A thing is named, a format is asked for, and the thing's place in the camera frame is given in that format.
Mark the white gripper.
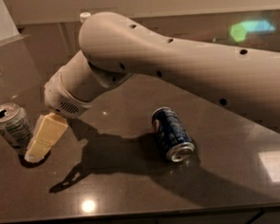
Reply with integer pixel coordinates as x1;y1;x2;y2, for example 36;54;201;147
24;66;91;163

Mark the blue Pepsi soda can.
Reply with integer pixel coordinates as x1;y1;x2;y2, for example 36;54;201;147
151;106;196;163

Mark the clear plastic water bottle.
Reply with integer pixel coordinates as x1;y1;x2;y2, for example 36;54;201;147
79;12;91;24

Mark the silver 7up soda can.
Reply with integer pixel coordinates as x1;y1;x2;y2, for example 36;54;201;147
0;103;33;156

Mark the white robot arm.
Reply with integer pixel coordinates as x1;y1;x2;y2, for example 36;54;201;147
25;12;280;163

